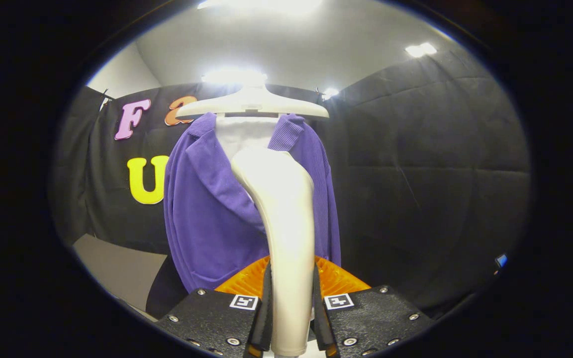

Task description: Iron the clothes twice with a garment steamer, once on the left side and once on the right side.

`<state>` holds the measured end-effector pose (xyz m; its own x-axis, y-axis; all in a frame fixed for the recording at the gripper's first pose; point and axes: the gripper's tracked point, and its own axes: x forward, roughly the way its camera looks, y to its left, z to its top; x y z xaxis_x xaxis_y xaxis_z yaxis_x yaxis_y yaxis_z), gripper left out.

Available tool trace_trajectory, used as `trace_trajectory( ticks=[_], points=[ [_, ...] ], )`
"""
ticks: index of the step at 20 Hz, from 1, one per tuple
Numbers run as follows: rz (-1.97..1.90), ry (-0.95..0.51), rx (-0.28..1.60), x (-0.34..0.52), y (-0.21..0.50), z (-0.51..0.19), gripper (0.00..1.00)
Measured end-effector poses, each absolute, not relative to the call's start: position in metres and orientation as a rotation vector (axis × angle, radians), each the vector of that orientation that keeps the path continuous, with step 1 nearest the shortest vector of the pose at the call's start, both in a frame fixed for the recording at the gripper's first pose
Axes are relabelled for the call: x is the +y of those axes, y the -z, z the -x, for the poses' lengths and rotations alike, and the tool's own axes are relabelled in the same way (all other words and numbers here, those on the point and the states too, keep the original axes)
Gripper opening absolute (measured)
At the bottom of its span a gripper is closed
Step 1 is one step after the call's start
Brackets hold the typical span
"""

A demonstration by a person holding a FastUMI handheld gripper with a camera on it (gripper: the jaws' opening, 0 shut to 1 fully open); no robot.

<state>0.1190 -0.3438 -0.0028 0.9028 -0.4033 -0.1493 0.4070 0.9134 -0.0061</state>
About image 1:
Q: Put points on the round ceiling light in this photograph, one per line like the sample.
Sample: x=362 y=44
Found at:
x=234 y=75

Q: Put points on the white garment steamer head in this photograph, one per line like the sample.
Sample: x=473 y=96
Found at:
x=286 y=223

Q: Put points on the large ceiling light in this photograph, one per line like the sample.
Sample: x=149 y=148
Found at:
x=261 y=5

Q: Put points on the small ceiling light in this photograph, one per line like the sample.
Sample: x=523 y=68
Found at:
x=329 y=93

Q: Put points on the small blue-screen device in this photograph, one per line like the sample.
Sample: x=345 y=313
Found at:
x=501 y=260

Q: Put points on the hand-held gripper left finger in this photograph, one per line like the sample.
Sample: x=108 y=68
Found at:
x=267 y=323

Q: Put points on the white plastic hanger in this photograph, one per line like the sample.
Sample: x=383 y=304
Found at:
x=251 y=104

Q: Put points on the black backdrop cloth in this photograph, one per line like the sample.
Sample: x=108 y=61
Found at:
x=416 y=174

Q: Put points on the white inner shirt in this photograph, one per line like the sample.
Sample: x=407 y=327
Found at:
x=241 y=134

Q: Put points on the rectangular ceiling light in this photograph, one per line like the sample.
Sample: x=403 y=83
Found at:
x=421 y=49

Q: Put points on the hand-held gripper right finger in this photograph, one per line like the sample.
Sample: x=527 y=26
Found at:
x=320 y=323

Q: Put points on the grey cabinet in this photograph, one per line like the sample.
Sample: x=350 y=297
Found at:
x=117 y=268

